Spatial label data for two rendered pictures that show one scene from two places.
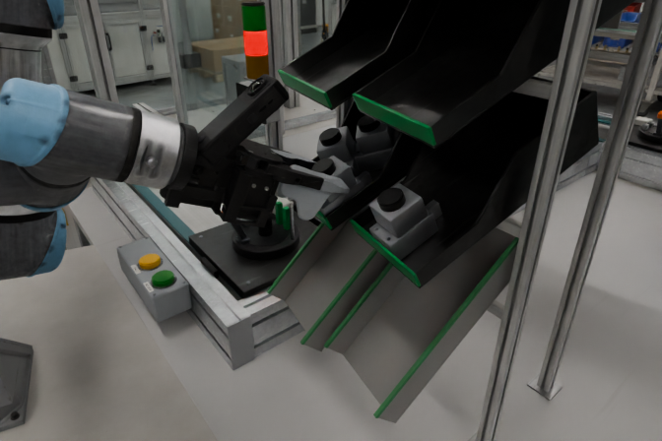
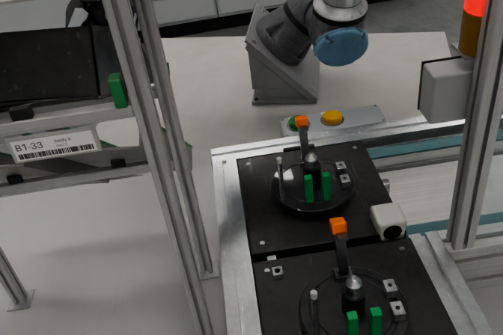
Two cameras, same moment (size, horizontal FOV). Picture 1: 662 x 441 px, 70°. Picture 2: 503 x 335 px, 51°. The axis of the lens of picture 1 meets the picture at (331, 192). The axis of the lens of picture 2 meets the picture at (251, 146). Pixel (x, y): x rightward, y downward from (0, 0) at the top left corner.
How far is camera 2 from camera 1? 1.24 m
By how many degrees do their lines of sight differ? 99
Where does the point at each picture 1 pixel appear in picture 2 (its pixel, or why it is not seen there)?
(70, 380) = (275, 118)
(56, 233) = (319, 37)
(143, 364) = not seen: hidden behind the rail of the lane
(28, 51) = not seen: outside the picture
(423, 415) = (75, 278)
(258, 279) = (248, 170)
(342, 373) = (156, 247)
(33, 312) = (365, 100)
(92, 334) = not seen: hidden behind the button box
